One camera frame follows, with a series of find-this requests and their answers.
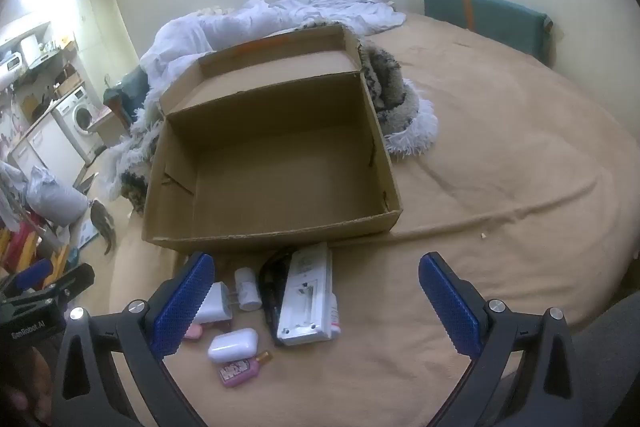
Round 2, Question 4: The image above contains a pink perfume bottle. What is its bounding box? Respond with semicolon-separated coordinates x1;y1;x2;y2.
218;351;273;389

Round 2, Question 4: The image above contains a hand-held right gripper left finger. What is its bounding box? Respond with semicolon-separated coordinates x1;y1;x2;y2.
50;252;217;427

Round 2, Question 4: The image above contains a white washing machine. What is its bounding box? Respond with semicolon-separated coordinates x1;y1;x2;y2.
51;87;103;158

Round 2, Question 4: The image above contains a teal cushion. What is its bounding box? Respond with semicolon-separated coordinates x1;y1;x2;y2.
423;0;555;68

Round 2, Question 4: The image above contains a brown feather duster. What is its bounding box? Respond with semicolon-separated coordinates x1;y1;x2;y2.
89;199;118;255

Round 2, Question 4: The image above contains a fluffy patterned blanket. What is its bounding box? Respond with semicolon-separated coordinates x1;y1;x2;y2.
102;19;440;214

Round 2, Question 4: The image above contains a grey stuffed bag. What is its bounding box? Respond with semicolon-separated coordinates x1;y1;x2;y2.
25;167;90;225

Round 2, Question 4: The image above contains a hair claw clip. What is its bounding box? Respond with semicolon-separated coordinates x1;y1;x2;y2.
258;247;297;343

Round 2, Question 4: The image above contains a teal cloth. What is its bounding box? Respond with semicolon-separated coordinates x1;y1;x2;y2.
103;69;151;122

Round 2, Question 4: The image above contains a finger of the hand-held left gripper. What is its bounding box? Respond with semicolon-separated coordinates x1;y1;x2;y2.
30;263;96;313
0;257;55;296

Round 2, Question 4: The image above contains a white cabinet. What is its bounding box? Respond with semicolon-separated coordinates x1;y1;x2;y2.
10;112;86;188

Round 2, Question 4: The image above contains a red yellow plastic rack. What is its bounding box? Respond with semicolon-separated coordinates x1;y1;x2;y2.
0;217;71;288

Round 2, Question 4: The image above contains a white pill bottle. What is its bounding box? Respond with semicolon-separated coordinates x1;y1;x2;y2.
234;267;263;311

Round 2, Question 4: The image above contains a white remote control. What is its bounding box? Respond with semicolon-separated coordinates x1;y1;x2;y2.
276;242;335;347

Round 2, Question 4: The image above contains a white earbud case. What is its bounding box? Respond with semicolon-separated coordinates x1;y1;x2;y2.
208;328;259;364

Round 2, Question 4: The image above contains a blue white flat package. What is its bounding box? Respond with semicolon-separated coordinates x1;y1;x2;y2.
70;219;101;250

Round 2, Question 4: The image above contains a person's left hand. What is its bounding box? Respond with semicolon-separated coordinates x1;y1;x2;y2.
0;347;55;427

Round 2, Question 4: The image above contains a red and white tube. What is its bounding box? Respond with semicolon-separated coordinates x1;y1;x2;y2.
327;292;343;338

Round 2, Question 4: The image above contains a white charger plug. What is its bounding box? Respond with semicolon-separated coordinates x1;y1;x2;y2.
192;282;235;325

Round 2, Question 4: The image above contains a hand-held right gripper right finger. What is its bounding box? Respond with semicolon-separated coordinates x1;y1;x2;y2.
418;252;591;427

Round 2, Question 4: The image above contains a white crumpled blanket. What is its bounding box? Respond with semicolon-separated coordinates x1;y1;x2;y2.
140;0;408;108

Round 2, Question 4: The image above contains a small wooden table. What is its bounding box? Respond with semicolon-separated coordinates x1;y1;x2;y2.
87;107;132;148

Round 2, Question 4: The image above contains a cardboard box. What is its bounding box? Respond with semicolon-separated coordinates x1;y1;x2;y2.
141;21;404;254

